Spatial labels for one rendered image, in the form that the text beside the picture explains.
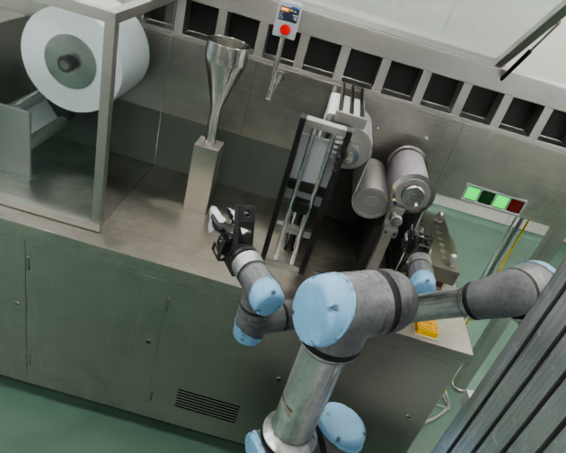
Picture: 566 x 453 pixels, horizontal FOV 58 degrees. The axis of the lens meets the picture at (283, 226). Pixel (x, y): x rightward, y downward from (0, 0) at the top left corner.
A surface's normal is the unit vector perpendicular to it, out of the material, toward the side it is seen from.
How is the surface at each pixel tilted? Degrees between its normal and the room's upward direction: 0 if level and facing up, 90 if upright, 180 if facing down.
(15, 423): 0
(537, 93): 90
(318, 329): 82
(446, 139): 90
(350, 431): 7
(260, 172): 90
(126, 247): 0
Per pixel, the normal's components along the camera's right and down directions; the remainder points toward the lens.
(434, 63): -0.13, 0.50
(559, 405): -0.97, -0.22
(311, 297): -0.84, -0.07
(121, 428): 0.25, -0.82
